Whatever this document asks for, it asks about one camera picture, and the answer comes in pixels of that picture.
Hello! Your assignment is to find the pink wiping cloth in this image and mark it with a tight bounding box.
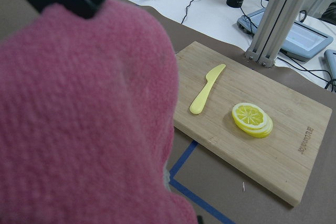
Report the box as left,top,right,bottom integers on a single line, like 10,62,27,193
1,0,197,223

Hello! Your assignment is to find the yellow plastic knife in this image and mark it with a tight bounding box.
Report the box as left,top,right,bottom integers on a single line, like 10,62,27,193
189,64,226,115

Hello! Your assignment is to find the top lemon slice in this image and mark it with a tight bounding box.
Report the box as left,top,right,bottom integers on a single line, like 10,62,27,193
232,103,266,129

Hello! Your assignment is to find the lemon slice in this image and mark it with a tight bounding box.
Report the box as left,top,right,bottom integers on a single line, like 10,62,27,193
232,103,266,129
234,114,273,138

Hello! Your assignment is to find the bottom lemon slice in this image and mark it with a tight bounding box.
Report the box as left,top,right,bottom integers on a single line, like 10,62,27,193
234,114,273,138

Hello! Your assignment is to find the grey tablet device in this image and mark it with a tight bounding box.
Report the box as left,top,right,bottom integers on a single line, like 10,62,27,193
237,8,333,62

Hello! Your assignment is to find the bamboo cutting board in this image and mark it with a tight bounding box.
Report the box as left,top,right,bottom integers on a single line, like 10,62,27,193
174,42,332,206

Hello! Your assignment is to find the aluminium frame post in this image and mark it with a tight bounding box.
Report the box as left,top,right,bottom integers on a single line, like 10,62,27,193
245,0,304,68

